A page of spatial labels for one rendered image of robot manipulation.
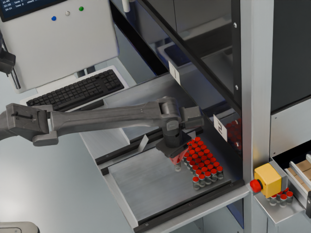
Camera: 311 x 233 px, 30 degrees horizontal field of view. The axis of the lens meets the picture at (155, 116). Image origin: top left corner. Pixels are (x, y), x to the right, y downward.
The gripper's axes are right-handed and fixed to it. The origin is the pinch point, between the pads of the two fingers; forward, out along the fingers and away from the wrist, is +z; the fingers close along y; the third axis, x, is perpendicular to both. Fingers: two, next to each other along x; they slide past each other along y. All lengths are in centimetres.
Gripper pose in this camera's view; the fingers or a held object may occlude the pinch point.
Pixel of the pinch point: (176, 160)
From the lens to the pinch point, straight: 189.6
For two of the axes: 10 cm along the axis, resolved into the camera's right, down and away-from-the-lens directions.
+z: 1.3, 7.1, 6.9
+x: -6.4, -4.8, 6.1
